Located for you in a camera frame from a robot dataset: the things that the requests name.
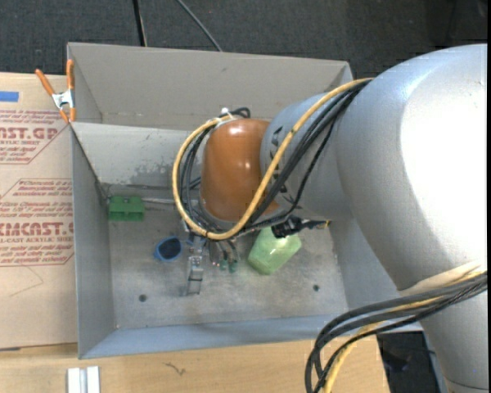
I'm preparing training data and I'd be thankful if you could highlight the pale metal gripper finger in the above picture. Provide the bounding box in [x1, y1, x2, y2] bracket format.
[194, 255, 205, 296]
[186, 256, 196, 297]

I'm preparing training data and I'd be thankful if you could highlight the grey metal bin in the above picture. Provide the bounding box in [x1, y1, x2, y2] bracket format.
[66, 42, 425, 360]

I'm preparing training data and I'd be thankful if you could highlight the pale green plastic cup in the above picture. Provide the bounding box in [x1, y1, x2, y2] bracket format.
[246, 226, 304, 277]

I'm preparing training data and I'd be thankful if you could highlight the green toy block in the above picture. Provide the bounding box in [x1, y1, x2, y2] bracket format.
[107, 195, 146, 222]

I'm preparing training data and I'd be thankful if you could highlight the brown cardboard board red print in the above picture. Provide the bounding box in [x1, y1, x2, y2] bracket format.
[0, 70, 79, 354]

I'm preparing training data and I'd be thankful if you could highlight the black cylinder on white bracket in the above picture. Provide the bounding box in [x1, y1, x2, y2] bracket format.
[271, 215, 332, 239]

